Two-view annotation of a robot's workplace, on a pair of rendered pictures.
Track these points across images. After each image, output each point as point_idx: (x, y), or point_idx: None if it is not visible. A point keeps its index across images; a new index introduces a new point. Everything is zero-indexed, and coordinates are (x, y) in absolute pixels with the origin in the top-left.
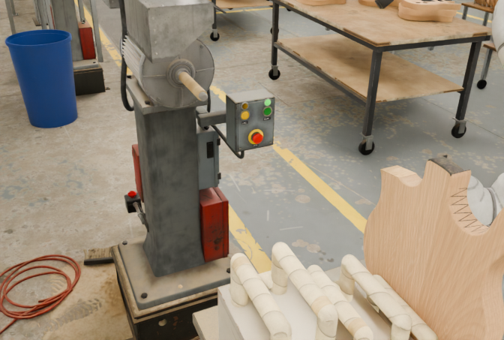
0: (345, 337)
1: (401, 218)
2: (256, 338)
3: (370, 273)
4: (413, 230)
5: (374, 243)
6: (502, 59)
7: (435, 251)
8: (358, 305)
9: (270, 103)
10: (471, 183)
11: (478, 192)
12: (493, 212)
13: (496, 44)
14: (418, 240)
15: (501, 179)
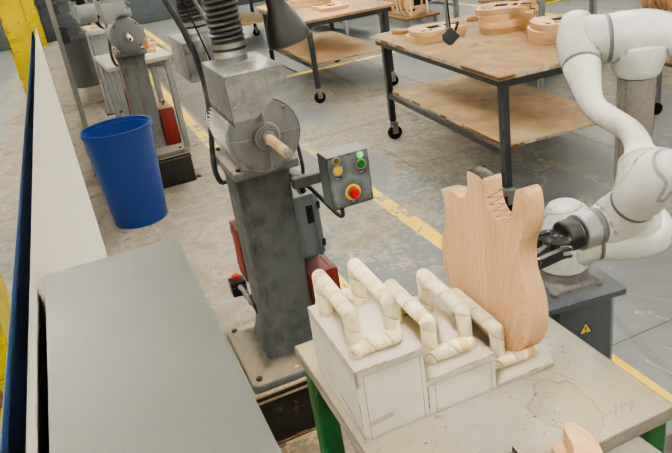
0: None
1: (462, 229)
2: (339, 335)
3: (438, 279)
4: (471, 236)
5: (450, 260)
6: (566, 77)
7: (487, 248)
8: (438, 314)
9: (362, 155)
10: (573, 206)
11: None
12: None
13: (560, 63)
14: (475, 244)
15: None
